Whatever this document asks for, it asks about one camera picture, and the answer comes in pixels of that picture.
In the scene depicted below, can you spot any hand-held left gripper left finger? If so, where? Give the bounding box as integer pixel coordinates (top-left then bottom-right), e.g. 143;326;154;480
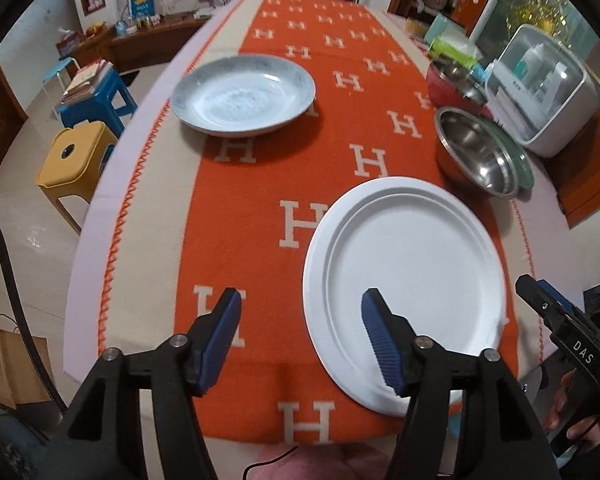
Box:
45;287;243;480

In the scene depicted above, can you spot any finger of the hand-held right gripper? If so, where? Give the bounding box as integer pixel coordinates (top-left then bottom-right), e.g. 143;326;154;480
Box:
515;275;553;322
537;280;577;312

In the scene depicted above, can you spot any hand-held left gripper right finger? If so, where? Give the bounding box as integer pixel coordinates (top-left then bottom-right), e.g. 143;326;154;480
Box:
361;287;563;480

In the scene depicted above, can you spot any white paper plate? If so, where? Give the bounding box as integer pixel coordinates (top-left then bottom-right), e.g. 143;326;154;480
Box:
302;176;511;417

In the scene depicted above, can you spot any green plate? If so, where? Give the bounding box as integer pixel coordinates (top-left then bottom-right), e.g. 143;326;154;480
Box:
500;127;537;192

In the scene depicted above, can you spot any large steel bowl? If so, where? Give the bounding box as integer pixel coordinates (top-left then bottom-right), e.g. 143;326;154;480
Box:
434;106;525;201

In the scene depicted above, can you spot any red-sided steel bowl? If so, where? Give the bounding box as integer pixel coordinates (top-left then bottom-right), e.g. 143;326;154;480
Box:
426;57;496;120

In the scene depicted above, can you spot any blue-white ceramic plate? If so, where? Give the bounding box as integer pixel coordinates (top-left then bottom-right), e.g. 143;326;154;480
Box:
171;55;317;137

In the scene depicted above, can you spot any person's right hand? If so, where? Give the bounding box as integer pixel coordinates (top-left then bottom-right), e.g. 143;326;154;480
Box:
545;370;600;433

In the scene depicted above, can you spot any wooden glass cabinet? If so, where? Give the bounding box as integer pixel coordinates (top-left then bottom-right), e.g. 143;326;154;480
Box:
387;0;600;228

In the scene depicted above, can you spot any pink garment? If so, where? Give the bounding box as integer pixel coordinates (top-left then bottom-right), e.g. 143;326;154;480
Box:
255;444;393;480

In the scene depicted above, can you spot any white sterilizer box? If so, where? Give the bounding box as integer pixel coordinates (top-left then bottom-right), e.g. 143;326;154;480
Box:
485;24;598;158

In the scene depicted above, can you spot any orange patterned blanket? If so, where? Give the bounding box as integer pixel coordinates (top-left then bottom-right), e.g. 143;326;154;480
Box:
97;0;536;448

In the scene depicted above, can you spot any yellow plastic stool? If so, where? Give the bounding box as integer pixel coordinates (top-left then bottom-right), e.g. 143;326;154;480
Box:
36;121;118;236

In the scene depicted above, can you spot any green tissue packet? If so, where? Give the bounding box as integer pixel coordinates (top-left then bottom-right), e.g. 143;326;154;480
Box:
426;35;483;68

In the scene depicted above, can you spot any blue plastic stool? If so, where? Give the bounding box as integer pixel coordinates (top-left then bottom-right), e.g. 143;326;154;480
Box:
60;67;138;131

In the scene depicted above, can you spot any white roll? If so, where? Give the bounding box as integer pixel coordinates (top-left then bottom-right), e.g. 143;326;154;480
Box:
469;0;501;46

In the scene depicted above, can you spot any teal box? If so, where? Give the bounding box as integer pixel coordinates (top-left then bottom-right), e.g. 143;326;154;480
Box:
424;12;456;43

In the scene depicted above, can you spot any gold tinsel decoration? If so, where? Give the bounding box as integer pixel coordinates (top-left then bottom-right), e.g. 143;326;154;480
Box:
505;0;576;31

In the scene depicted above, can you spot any stack of books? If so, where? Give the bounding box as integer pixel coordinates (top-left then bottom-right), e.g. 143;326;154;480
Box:
62;58;115;106

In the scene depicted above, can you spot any wooden sideboard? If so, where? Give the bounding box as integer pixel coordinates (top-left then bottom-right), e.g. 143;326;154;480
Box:
67;12;213;73

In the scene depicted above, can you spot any light blue stool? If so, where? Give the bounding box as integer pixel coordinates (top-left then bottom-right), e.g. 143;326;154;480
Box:
42;56;81;121

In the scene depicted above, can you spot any red tissue box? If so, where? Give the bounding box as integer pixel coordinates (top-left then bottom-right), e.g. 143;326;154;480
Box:
55;30;86;58

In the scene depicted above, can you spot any thin black cable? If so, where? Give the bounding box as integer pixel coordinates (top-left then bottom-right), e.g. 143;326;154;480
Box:
242;446;301;480

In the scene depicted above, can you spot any thick black cable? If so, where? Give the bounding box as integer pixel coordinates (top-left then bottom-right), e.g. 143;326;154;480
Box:
0;200;68;413

